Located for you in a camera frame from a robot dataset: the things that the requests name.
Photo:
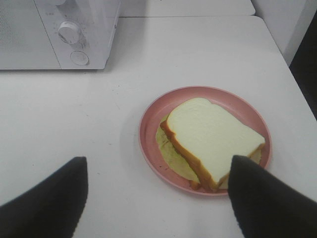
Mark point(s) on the white bread slice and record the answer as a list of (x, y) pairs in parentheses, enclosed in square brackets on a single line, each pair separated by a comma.
[(199, 110)]

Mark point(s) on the round door release button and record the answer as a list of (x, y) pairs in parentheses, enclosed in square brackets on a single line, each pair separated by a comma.
[(79, 58)]

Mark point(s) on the green lettuce leaf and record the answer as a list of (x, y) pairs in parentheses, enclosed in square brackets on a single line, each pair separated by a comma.
[(174, 160)]

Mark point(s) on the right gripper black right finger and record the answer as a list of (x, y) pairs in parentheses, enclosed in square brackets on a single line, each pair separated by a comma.
[(265, 207)]

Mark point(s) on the white microwave door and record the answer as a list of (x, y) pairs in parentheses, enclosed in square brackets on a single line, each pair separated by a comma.
[(24, 43)]

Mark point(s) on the white microwave oven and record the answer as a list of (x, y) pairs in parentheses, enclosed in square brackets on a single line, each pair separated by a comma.
[(57, 34)]

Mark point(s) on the lower white microwave knob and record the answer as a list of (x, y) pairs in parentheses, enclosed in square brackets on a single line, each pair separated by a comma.
[(69, 32)]

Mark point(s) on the pink round plate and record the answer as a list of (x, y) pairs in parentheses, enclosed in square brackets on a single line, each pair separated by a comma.
[(163, 105)]

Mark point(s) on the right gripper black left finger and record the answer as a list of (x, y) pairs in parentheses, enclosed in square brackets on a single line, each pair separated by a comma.
[(52, 208)]

